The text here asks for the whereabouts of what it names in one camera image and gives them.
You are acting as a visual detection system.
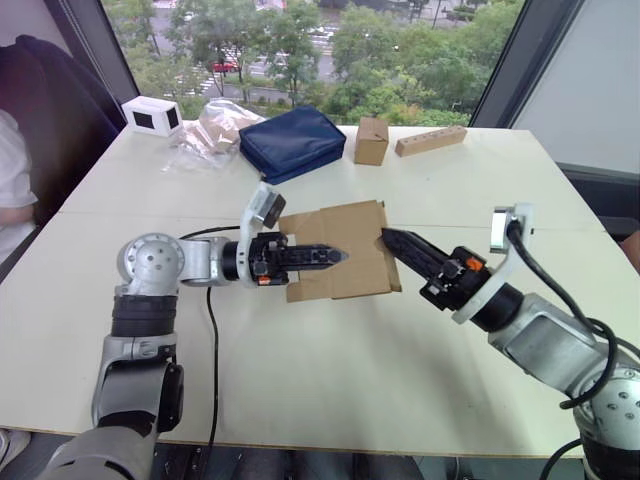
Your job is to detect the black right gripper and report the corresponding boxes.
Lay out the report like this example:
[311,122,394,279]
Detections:
[380,227,494,313]

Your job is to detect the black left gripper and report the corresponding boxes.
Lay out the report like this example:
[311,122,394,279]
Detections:
[249,231,352,289]

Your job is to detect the small cardboard box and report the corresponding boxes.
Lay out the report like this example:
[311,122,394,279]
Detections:
[277,199,403,304]
[353,117,390,167]

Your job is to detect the closed small cardboard box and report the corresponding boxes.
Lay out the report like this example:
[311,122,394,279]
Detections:
[353,117,390,167]

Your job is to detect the white box with black squares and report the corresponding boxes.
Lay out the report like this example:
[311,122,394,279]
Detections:
[121,96,183,138]

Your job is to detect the wooden block with holes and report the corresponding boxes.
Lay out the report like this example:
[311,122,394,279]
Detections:
[394,125,469,159]

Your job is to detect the navy blue fabric pouch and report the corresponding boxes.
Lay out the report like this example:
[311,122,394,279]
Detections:
[237,105,348,187]

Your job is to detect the clear bag of wooden pieces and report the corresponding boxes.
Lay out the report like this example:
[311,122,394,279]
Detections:
[160,99,266,175]

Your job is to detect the dark office chair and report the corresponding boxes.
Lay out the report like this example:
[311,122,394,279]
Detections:
[554,161,640,242]

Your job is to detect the dark chair with jacket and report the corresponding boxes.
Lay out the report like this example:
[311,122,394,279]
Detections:
[0,34,127,229]

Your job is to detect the person in white shirt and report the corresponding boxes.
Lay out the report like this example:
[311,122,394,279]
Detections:
[0,108,40,266]

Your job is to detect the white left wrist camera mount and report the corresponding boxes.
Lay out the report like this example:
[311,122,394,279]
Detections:
[238,182,288,290]

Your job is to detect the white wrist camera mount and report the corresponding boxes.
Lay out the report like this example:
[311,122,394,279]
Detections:
[451,202,537,324]
[238,182,288,290]

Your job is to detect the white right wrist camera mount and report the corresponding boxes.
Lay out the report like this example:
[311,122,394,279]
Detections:
[451,202,537,324]

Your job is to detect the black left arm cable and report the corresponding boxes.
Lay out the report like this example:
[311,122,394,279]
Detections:
[178,225,242,451]

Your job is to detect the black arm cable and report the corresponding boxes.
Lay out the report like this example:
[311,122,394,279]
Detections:
[505,218,640,412]
[178,225,242,451]

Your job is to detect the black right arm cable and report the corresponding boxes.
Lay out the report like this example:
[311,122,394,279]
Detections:
[505,218,640,412]

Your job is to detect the dark window frame post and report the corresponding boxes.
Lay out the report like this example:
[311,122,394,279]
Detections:
[469,0,586,129]
[43,0,142,132]

